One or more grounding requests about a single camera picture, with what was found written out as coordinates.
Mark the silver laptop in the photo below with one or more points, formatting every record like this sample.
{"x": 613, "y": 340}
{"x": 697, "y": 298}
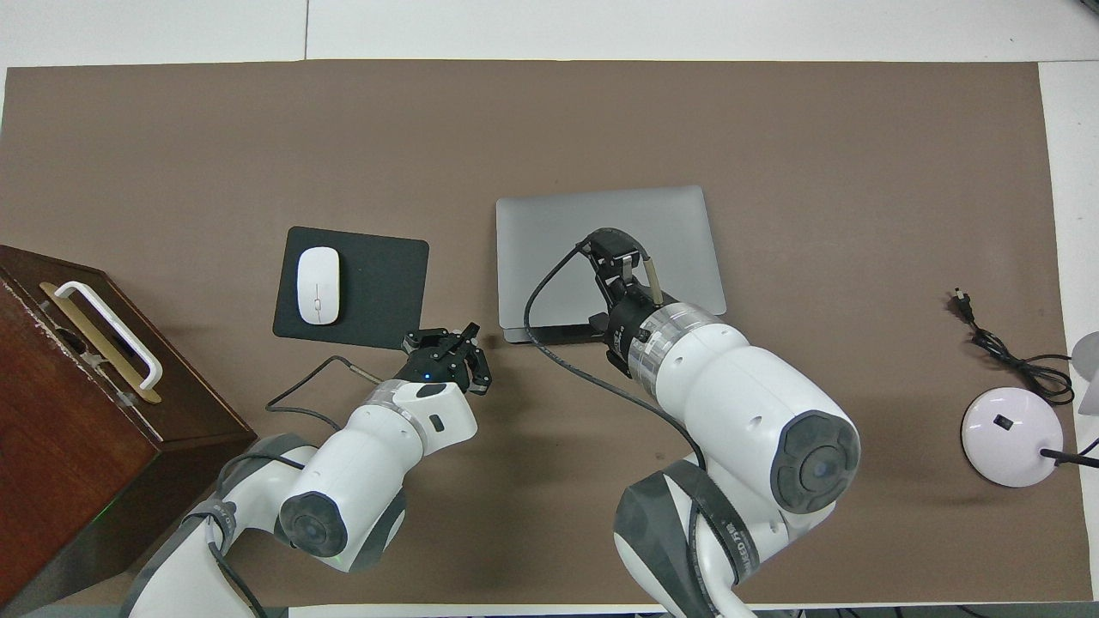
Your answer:
{"x": 549, "y": 249}

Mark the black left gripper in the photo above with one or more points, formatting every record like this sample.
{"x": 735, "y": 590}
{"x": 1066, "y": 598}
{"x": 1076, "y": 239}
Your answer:
{"x": 438, "y": 369}

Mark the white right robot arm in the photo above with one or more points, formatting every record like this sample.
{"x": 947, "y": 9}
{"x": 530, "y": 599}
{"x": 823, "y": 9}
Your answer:
{"x": 738, "y": 403}

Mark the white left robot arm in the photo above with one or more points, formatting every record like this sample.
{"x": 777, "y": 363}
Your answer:
{"x": 361, "y": 481}

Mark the brown table mat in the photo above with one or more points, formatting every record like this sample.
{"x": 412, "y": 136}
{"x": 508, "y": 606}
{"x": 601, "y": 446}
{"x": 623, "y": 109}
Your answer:
{"x": 258, "y": 129}

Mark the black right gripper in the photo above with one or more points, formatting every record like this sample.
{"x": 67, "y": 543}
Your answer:
{"x": 625, "y": 326}

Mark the dark wooden box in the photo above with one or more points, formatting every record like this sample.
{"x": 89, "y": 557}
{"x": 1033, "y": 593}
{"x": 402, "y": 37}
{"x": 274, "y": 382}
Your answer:
{"x": 69, "y": 446}

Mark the white desk lamp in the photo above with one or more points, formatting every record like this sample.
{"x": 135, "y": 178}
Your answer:
{"x": 1009, "y": 438}

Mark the white computer mouse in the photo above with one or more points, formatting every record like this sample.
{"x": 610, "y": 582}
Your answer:
{"x": 318, "y": 286}

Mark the black mouse pad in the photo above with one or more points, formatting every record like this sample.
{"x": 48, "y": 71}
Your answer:
{"x": 382, "y": 292}

